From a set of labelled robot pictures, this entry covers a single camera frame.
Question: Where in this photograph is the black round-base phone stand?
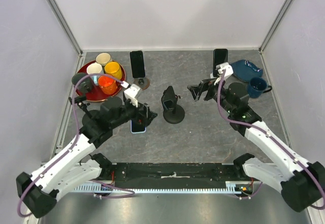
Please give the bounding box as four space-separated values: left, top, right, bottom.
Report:
69 95 92 118

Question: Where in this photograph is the white mug blue handle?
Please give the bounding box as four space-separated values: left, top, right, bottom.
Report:
86 62 104 86

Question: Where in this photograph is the black phone on wooden stand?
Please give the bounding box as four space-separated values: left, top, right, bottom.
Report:
129 50 146 79

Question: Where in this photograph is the cream beige mug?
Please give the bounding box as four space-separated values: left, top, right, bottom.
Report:
95 53 112 67

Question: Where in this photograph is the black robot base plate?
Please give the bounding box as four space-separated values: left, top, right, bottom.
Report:
98 163 251 189

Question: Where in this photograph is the aluminium corner frame post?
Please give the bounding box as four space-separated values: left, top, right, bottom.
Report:
258 0 294 54
46 0 83 56

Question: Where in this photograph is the aluminium corner frame post left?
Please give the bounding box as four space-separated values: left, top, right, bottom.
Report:
46 0 83 56

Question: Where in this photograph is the light blue cable duct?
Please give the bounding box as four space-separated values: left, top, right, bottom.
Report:
72 182 247 194

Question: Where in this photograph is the aluminium corner frame post right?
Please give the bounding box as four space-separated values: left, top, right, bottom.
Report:
258 0 294 54

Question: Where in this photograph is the red round tray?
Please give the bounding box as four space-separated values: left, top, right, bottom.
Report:
78 60 122 102

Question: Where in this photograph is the black phone on white stand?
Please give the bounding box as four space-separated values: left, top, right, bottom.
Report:
212 49 228 77

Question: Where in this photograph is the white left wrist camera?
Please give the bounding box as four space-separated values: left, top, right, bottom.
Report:
121 81 142 108

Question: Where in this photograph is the orange mug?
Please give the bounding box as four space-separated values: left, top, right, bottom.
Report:
98 76 121 95

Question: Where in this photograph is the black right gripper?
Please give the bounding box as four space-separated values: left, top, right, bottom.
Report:
187 75 234 114

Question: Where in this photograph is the round wooden phone stand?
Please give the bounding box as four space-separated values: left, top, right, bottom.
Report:
133 78 150 90

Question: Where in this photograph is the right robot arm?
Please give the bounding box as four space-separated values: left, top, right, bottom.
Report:
187 79 324 212

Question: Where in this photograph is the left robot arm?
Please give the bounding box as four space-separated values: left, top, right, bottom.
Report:
16 97 157 218

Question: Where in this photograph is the dark green mug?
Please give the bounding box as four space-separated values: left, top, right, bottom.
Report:
71 73 93 94

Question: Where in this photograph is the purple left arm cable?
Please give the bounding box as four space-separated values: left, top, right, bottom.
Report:
17 73 137 218

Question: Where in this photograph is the dark blue ceramic mug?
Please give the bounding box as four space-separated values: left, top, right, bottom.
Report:
247 77 273 99

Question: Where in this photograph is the black phone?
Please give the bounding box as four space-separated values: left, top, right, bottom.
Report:
161 86 176 111
212 49 228 77
129 50 146 79

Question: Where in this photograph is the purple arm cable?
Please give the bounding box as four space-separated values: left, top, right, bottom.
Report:
17 73 137 218
217 72 325 211

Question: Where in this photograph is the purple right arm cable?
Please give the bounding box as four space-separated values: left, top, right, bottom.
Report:
217 72 325 211

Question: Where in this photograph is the light blue cased phone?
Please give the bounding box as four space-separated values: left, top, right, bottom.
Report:
131 120 146 134

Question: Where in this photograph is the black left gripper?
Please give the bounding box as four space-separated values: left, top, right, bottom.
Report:
111 96 157 129

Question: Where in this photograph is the yellow mug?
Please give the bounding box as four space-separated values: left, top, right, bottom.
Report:
104 61 123 80

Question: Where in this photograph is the blue shell-shaped plate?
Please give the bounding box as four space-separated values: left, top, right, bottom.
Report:
230 59 264 82

